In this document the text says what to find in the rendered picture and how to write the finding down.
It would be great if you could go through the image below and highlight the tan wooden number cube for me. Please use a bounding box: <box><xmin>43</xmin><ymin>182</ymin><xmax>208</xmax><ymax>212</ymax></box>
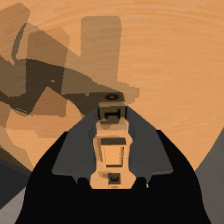
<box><xmin>98</xmin><ymin>93</ymin><xmax>126</xmax><ymax>124</ymax></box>
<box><xmin>108</xmin><ymin>174</ymin><xmax>121</xmax><ymax>189</ymax></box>

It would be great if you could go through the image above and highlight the wooden rectangular tray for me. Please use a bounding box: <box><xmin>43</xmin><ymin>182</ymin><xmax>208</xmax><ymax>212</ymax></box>
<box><xmin>101</xmin><ymin>138</ymin><xmax>126</xmax><ymax>169</ymax></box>

